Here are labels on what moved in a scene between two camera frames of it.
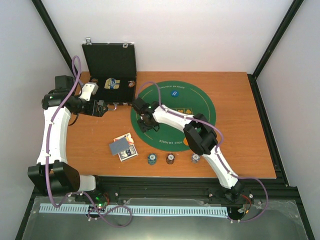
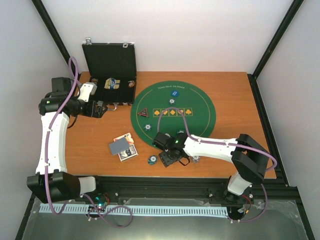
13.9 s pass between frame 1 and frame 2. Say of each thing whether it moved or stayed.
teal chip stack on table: stayed
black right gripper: moved
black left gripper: stayed
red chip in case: stayed
